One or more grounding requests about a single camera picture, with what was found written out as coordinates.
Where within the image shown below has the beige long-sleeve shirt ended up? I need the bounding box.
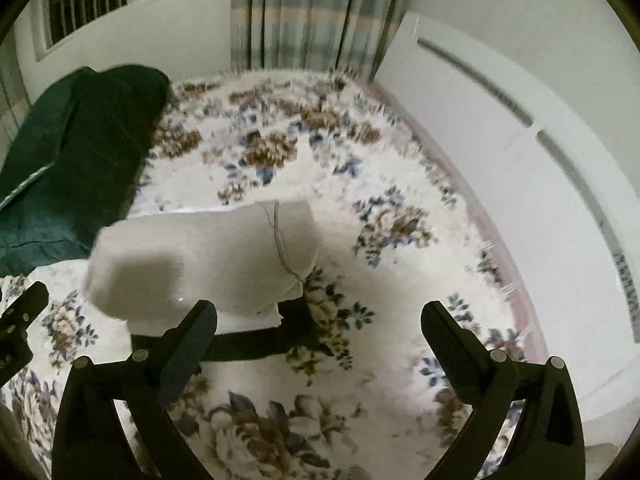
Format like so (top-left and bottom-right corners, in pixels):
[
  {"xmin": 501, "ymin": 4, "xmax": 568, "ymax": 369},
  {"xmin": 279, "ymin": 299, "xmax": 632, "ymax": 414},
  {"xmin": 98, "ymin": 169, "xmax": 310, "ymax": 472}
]
[{"xmin": 84, "ymin": 200, "xmax": 321, "ymax": 322}]

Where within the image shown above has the black folded clothes stack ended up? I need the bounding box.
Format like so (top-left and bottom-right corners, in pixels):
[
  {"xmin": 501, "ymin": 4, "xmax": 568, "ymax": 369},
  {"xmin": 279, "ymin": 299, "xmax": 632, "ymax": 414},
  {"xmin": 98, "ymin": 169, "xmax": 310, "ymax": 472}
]
[{"xmin": 129, "ymin": 296, "xmax": 327, "ymax": 363}]

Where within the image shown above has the dark green quilt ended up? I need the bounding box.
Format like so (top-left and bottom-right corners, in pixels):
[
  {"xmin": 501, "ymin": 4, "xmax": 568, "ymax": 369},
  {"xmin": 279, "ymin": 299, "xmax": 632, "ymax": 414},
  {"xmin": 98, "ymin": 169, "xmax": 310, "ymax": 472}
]
[{"xmin": 1, "ymin": 64, "xmax": 169, "ymax": 275}]

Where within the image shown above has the dark green pillow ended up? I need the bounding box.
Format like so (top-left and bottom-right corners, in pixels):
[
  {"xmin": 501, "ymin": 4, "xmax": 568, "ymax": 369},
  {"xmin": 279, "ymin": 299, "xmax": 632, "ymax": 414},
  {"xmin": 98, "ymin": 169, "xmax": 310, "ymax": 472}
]
[{"xmin": 1, "ymin": 66, "xmax": 96, "ymax": 208}]

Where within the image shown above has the white folded garment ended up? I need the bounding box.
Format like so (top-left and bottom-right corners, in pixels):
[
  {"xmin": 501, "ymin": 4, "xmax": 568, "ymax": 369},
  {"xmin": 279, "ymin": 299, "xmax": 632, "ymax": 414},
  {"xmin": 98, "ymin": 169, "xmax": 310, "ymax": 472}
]
[{"xmin": 127, "ymin": 304, "xmax": 281, "ymax": 337}]

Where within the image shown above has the white headboard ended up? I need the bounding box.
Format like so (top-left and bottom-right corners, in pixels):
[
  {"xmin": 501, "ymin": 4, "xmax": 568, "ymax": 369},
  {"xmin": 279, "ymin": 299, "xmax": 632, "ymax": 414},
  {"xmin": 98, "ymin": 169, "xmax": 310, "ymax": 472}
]
[{"xmin": 375, "ymin": 12, "xmax": 639, "ymax": 420}]

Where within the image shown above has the green left curtain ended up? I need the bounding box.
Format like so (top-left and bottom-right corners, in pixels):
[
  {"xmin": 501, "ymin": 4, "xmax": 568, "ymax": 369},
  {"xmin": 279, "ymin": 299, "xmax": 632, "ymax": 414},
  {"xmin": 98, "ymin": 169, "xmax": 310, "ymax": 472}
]
[{"xmin": 0, "ymin": 32, "xmax": 30, "ymax": 162}]

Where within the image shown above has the green curtain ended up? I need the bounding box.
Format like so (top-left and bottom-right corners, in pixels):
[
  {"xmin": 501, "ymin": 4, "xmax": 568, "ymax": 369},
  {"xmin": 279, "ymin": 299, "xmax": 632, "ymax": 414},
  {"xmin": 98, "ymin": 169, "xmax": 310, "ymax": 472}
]
[
  {"xmin": 230, "ymin": 0, "xmax": 408, "ymax": 80},
  {"xmin": 0, "ymin": 32, "xmax": 30, "ymax": 162}
]

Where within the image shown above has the floral bed sheet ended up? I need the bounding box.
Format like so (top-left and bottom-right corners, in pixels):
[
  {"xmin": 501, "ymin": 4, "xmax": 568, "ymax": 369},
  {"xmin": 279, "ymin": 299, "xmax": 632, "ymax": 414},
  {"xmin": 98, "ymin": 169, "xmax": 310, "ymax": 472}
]
[{"xmin": 1, "ymin": 70, "xmax": 537, "ymax": 479}]

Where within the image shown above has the green right curtain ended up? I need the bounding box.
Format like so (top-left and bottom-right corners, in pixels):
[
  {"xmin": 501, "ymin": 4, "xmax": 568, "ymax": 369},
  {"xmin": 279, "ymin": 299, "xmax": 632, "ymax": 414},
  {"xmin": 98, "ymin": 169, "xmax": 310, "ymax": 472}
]
[{"xmin": 230, "ymin": 0, "xmax": 408, "ymax": 80}]

